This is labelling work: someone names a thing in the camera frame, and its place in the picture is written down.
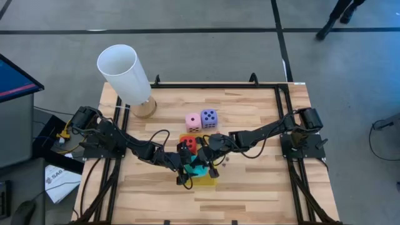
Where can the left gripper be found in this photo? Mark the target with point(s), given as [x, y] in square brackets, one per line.
[175, 159]

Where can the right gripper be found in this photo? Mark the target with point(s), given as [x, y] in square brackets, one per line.
[220, 143]

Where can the large cyan foam die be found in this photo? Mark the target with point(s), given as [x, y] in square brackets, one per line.
[195, 171]

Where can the large red foam die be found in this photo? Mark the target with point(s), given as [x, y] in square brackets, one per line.
[194, 143]

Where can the yellow translucent plastic bin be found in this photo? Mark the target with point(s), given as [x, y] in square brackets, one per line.
[204, 182]

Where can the large pink foam die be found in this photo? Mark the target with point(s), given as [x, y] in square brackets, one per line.
[197, 123]

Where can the large purple foam die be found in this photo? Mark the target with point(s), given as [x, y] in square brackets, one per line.
[209, 113]

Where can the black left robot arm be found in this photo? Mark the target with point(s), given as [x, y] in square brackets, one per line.
[125, 142]

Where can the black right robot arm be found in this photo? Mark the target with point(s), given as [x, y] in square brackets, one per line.
[265, 132]

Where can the white shade wooden base lamp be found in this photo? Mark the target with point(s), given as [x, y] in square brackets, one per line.
[122, 72]

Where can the white printed paper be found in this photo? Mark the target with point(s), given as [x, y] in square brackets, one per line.
[62, 184]

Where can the black equipment base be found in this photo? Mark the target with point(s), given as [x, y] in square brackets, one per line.
[53, 147]

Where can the grey desk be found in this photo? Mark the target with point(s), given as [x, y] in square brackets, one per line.
[22, 187]

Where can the dark computer mouse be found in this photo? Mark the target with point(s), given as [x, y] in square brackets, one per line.
[23, 212]

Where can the person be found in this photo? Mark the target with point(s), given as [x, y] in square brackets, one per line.
[326, 28]

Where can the black keyboard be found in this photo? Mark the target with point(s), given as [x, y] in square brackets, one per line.
[4, 200]

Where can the grey metal stand leg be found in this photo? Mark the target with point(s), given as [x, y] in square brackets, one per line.
[390, 120]

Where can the computer monitor blue screen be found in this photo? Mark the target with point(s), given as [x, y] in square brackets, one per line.
[15, 81]

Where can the black aluminium table frame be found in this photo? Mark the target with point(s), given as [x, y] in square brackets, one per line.
[203, 85]

